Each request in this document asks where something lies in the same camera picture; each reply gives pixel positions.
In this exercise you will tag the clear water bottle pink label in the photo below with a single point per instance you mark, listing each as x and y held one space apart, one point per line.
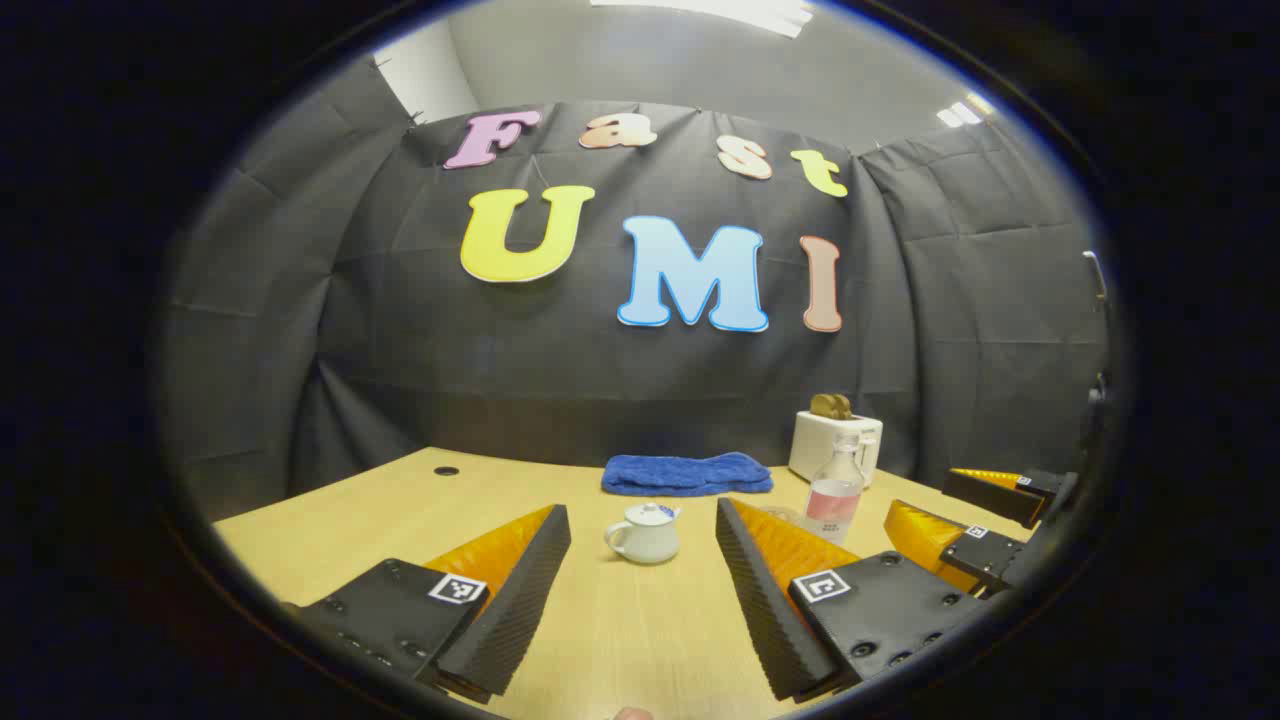
835 500

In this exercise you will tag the white teacup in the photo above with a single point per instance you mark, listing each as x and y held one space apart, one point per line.
650 547

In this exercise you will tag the long ceiling light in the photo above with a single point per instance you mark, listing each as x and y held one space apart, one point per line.
720 12

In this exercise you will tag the white toaster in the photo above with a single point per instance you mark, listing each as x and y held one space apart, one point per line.
825 445

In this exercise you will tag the brown bread slice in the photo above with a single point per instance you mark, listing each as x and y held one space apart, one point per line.
843 407
822 406

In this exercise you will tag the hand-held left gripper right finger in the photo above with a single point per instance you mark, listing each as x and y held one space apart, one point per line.
760 600

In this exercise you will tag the black backdrop cloth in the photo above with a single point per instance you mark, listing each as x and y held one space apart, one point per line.
600 380

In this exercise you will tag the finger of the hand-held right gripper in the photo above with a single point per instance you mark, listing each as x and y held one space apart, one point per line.
990 495
985 555

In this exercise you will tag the blue towel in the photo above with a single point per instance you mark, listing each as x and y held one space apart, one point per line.
685 473

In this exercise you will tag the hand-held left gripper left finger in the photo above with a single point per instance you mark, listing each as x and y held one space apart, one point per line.
520 600

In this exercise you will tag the small ceiling light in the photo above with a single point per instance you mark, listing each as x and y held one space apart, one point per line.
962 112

